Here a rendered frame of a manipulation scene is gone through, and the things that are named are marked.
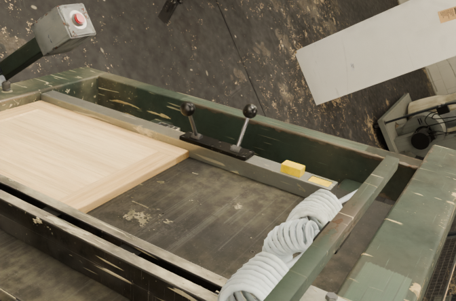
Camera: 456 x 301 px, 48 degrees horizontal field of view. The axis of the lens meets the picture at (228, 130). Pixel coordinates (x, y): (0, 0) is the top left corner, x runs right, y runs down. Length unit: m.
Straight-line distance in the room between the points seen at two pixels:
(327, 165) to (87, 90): 0.86
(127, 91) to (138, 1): 1.90
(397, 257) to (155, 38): 2.88
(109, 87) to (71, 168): 0.62
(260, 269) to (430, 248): 0.41
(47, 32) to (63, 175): 0.78
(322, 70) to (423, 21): 1.01
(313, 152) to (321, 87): 3.67
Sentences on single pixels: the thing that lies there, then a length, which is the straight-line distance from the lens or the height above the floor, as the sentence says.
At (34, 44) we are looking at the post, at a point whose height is 0.70.
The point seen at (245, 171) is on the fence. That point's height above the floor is 1.51.
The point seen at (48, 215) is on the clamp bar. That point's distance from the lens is 0.95.
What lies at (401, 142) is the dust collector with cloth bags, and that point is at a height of 0.24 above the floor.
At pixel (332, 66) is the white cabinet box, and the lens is 4.99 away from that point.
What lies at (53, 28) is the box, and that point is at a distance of 1.85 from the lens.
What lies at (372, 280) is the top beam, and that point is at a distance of 0.80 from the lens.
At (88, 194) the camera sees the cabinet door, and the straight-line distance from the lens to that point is 1.11.
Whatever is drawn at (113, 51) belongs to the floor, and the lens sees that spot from 3.23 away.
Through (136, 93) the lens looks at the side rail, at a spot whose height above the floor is 1.04.
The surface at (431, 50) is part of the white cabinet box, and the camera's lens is 4.73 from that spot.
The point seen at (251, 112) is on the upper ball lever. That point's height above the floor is 1.55.
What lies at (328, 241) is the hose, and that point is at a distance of 0.56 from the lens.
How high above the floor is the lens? 2.23
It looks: 36 degrees down
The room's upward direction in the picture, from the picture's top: 70 degrees clockwise
